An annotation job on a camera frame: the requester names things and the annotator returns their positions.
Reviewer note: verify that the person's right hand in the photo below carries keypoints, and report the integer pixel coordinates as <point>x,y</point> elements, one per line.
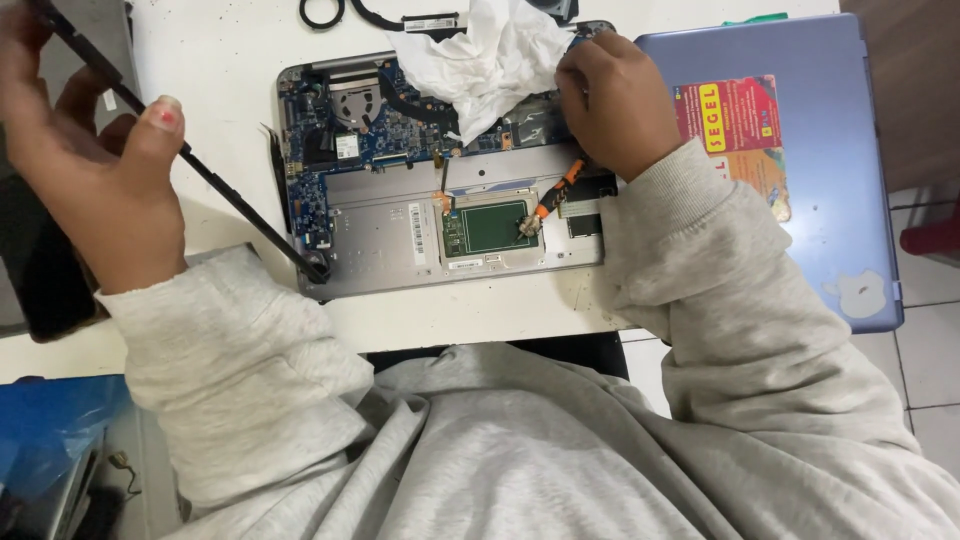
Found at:
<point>626,105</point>

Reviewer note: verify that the person's left hand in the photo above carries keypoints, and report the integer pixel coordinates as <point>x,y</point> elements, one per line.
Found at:
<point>112,202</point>

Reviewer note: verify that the person's right fingers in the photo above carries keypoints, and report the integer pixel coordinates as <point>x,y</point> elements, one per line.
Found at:
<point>574,94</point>

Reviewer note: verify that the black laptop screen lid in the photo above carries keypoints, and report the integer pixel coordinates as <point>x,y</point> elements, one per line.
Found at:
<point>225,191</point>

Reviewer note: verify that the dark laptop part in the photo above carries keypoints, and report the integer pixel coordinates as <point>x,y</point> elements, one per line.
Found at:
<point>559,7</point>

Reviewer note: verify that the crumpled white tissue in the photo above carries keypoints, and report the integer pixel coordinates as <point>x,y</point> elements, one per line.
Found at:
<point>487,60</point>

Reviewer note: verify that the orange black pliers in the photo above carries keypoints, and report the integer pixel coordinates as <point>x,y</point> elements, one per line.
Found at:
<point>553,199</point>

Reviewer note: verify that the green object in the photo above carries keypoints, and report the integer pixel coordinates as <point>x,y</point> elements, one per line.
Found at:
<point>757,19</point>

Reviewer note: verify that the opened silver laptop base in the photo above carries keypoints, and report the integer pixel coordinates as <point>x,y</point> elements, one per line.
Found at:
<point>375,240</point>

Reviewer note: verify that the closed blue laptop with sticker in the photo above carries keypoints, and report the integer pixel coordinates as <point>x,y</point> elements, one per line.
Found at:
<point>825,150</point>

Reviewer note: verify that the black tweezers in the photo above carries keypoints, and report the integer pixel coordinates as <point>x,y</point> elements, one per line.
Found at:
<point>281,180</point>

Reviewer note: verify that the person's grey sweatshirt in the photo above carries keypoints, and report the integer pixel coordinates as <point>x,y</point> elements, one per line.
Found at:
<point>525,465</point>

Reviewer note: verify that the red stool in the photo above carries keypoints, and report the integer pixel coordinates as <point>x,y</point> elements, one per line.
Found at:
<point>934,240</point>

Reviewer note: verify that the blue plastic bag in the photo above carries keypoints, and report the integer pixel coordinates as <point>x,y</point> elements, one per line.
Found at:
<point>52,427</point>

